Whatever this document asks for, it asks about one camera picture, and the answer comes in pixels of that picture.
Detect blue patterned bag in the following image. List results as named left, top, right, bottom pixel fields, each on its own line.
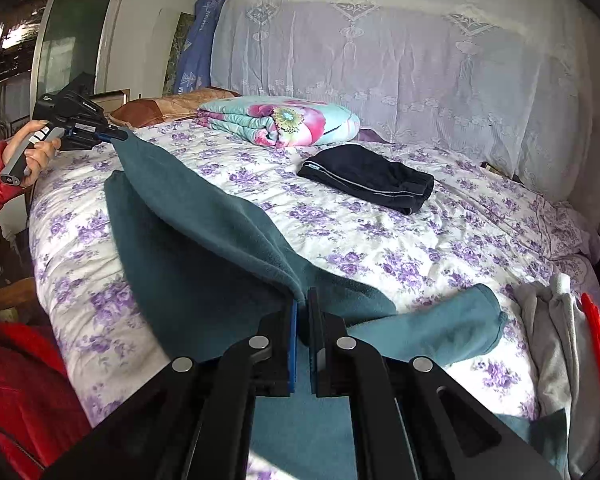
left=172, top=0, right=232, bottom=97

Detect person's red jacket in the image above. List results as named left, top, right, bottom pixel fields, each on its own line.
left=0, top=321, right=95, bottom=467

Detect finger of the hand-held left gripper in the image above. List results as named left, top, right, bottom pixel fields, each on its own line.
left=95, top=127, right=132, bottom=144

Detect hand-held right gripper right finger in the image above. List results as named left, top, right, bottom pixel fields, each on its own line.
left=306, top=287, right=563, bottom=480

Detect teal fleece pants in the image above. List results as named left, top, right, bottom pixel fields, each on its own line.
left=102, top=129, right=570, bottom=480

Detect brown pillow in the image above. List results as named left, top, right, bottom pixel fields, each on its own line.
left=106, top=86, right=242, bottom=129

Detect window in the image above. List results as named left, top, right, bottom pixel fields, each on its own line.
left=29, top=0, right=132, bottom=107

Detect bed with purple floral sheet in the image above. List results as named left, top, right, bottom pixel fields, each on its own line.
left=26, top=119, right=600, bottom=480

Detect grey garment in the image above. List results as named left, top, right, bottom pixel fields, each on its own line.
left=512, top=272, right=600, bottom=480

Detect purple floral pillow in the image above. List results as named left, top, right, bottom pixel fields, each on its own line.
left=529, top=194, right=600, bottom=273

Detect person's left hand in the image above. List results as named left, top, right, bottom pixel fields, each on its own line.
left=3, top=120, right=62, bottom=178

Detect folded floral blanket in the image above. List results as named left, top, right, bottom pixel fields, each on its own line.
left=196, top=95, right=362, bottom=149

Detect folded black pants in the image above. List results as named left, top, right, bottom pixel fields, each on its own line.
left=296, top=144, right=435, bottom=216

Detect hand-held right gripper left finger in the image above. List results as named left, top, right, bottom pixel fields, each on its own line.
left=44, top=299, right=299, bottom=480

